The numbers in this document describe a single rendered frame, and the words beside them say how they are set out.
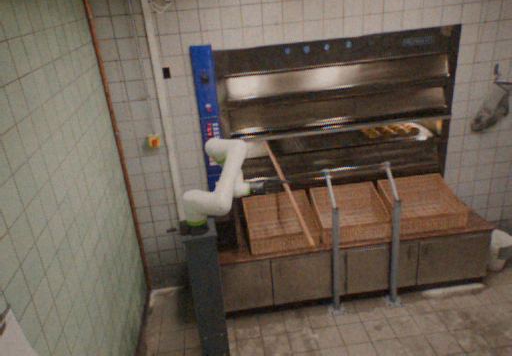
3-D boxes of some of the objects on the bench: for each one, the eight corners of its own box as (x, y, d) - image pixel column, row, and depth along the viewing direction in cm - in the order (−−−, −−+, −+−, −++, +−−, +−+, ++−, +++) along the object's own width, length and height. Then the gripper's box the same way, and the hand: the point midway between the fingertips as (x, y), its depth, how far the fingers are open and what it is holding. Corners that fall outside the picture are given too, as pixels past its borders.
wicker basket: (375, 207, 388) (376, 179, 378) (436, 199, 392) (438, 172, 382) (398, 236, 344) (400, 205, 333) (467, 227, 348) (471, 197, 337)
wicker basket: (243, 224, 378) (240, 197, 367) (305, 215, 383) (304, 188, 373) (250, 256, 334) (248, 225, 323) (320, 245, 339) (320, 215, 328)
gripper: (255, 175, 306) (287, 171, 308) (257, 195, 312) (288, 191, 314) (256, 180, 299) (289, 176, 301) (258, 199, 306) (290, 195, 307)
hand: (284, 184), depth 307 cm, fingers open, 3 cm apart
